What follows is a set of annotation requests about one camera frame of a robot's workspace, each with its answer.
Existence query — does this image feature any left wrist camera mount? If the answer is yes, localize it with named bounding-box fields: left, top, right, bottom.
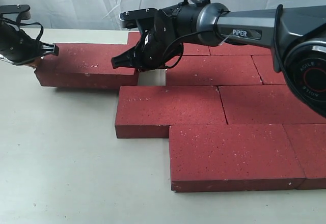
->
left=1, top=4, right=31, bottom=25

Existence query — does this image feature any red brick lower right row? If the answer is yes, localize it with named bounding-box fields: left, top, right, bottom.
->
left=219, top=85, right=325, bottom=124

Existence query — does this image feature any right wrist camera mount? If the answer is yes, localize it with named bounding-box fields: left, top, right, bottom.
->
left=119, top=8, right=158, bottom=34

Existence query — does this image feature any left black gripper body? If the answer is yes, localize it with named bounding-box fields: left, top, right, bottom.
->
left=1, top=21, right=42, bottom=65

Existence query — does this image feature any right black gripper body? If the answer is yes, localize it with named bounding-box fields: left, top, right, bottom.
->
left=134, top=10, right=183, bottom=71

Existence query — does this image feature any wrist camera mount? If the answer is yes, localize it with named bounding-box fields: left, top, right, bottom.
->
left=119, top=8, right=158, bottom=34
left=1, top=4, right=31, bottom=25

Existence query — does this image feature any red brick front large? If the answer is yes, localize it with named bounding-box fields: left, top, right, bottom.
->
left=169, top=124, right=306, bottom=192

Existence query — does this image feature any red brick top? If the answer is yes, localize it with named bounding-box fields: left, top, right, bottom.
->
left=35, top=43, right=139, bottom=90

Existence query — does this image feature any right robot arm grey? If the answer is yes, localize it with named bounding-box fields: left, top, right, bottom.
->
left=111, top=3, right=325, bottom=116

